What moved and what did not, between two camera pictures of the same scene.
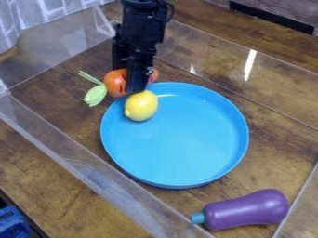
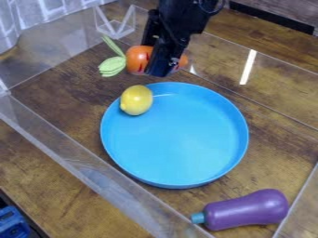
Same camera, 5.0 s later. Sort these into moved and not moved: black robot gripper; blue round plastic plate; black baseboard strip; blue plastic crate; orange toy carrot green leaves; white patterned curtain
Moved: orange toy carrot green leaves; black robot gripper
Not moved: blue round plastic plate; black baseboard strip; white patterned curtain; blue plastic crate
